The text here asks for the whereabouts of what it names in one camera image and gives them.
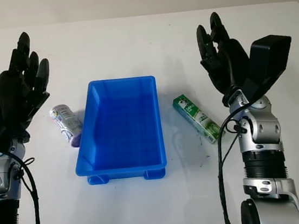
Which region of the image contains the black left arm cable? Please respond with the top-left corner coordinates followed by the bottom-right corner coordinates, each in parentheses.
top-left (0, 142), bottom-right (44, 224)

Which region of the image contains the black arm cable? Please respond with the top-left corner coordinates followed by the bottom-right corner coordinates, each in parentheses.
top-left (210, 115), bottom-right (262, 224)
top-left (0, 142), bottom-right (44, 224)

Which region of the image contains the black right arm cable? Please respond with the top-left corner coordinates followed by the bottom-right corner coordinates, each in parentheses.
top-left (210, 115), bottom-right (262, 224)

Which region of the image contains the green milk carton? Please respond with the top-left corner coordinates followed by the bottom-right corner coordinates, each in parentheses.
top-left (171, 88), bottom-right (228, 149)

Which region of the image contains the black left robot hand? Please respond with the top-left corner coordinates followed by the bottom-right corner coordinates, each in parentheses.
top-left (0, 29), bottom-right (59, 143)

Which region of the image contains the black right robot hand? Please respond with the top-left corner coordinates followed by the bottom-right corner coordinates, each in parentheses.
top-left (194, 8), bottom-right (255, 109)

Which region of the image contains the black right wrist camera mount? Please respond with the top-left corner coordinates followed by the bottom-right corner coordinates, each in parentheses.
top-left (235, 33), bottom-right (299, 104)

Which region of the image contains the blue plastic tray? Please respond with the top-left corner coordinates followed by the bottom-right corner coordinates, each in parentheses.
top-left (64, 73), bottom-right (171, 189)

